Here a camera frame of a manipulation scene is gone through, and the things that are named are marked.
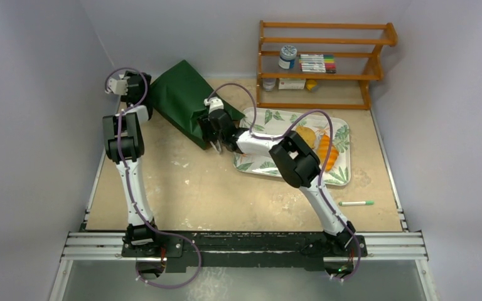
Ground brown fake bread roll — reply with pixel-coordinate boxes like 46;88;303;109
295;125;317;149

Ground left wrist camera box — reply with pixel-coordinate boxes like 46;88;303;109
105;75;129;96

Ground leaf pattern tray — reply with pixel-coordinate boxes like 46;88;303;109
233;108;351;186

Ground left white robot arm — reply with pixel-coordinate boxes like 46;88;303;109
102;68;162;256

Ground orange wooden shelf rack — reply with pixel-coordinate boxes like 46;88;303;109
256;20;399;110

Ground small white box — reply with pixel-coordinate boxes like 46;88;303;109
278;78;306;90

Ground green white marker pen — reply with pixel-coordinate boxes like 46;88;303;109
338;201;375;206

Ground white jar blue lid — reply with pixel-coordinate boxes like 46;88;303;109
278;45;297;70

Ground small clear jar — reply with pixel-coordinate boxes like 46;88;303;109
262;78;276;92

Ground yellow small object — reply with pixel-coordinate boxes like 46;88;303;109
305;79;319;92

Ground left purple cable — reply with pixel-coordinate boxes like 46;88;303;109
104;68;203;290

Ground orange fake croissant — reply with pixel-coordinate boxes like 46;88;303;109
316;134;340;172

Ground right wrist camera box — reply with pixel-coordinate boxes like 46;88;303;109
203;97;224;114

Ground coloured marker pen set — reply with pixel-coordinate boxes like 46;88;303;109
299;54;336;74

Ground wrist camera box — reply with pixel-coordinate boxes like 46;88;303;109
105;75;129;96
203;97;224;114

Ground metal tongs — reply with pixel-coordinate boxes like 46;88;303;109
210;141;222;154

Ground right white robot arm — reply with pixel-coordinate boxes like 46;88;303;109
198;109;361;255

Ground green paper bag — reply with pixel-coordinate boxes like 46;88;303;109
149;60;244;149

